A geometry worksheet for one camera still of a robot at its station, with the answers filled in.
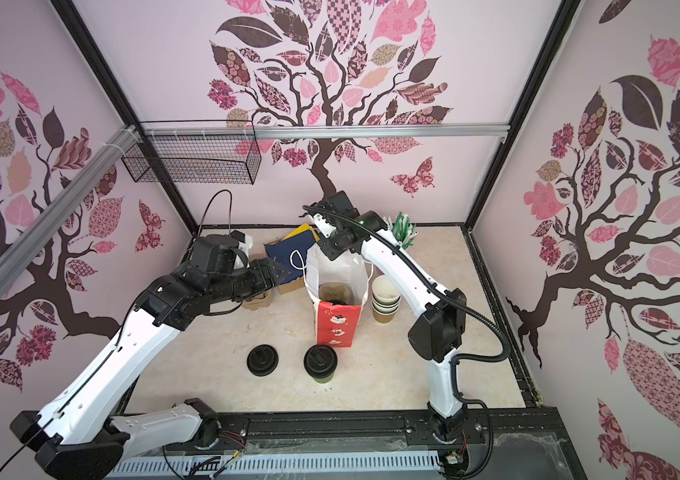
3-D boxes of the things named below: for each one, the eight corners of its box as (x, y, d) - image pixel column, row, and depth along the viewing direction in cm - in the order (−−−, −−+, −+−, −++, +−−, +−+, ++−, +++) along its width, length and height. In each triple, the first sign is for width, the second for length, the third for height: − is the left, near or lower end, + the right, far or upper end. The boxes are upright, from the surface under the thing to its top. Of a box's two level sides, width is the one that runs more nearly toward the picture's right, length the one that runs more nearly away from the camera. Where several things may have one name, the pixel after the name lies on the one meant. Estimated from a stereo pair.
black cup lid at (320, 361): (306, 388, 82) (301, 374, 73) (309, 360, 87) (304, 344, 78) (336, 388, 82) (335, 374, 73) (337, 360, 87) (336, 344, 78)
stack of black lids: (246, 376, 85) (243, 373, 82) (252, 348, 90) (250, 344, 88) (276, 376, 85) (274, 373, 82) (280, 348, 90) (278, 344, 88)
